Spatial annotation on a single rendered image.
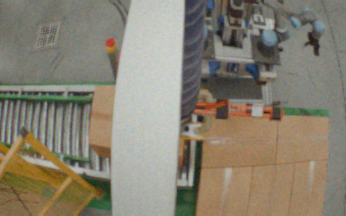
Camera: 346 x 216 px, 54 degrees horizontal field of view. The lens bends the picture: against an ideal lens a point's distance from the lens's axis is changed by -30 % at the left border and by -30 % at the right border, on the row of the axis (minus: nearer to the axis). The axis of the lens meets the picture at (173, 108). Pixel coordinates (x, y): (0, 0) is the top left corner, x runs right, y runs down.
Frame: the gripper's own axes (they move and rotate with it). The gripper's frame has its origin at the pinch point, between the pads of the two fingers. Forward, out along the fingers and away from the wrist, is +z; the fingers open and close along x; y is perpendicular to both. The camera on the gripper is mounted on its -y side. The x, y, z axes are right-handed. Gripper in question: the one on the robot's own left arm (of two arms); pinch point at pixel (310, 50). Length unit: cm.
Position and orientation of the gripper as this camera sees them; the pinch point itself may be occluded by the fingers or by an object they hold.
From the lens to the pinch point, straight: 261.0
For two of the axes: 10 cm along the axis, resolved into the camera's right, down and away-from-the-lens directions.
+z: 0.1, 3.0, 9.5
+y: 0.1, -9.5, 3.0
